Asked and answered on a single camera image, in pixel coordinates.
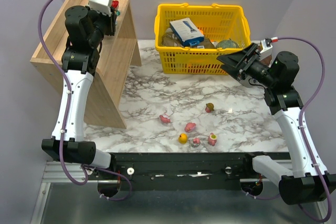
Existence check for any wooden shelf unit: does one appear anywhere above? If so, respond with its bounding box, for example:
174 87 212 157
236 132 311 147
44 0 141 129

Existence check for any yellow plastic basket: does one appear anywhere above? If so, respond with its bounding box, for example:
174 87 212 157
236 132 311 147
154 3 251 75

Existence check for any green round melon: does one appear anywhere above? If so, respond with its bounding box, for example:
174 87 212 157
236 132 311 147
215 39 239 49

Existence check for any small pink cupcake toy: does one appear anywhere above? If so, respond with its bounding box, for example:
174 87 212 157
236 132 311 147
191 137 201 147

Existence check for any red haired mermaid toy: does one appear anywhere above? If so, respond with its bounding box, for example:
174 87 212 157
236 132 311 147
111 0 121 16

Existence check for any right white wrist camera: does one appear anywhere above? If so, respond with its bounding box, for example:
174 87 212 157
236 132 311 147
260 38 272 59

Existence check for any brown paper package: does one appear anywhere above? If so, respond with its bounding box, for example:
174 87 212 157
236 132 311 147
162 30 215 49

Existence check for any black mounting rail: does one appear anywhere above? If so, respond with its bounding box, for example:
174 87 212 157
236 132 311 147
86 151 289 191

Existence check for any pink green toy figure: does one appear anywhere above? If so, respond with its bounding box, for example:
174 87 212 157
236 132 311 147
207 133 217 146

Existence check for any pink flamingo toy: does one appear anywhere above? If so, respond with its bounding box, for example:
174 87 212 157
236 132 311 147
159 114 171 124

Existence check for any yellow rubber duck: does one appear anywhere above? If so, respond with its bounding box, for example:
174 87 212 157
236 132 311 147
178 133 188 144

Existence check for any brown hat duck toy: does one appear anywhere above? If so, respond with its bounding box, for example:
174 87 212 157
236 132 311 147
205 103 214 113

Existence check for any grey cup brown lid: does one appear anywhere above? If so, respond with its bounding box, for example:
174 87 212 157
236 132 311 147
240 52 272 88

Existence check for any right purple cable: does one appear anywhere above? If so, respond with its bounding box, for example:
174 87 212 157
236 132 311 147
271 36 333 222

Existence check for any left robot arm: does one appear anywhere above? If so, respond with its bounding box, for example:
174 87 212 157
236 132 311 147
41 5 113 168

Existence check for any blue white razor box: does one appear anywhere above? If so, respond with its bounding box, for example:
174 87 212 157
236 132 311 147
170 18 205 47

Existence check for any purple cable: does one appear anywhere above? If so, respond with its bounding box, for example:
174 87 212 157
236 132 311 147
38 0 132 201
271 36 333 222

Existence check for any pink pig toy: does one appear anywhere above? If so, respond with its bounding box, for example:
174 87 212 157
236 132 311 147
184 122 196 133

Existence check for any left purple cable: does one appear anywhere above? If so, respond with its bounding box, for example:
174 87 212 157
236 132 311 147
38 0 132 201

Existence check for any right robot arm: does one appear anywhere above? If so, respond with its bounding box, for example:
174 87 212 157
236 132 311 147
217 43 335 205

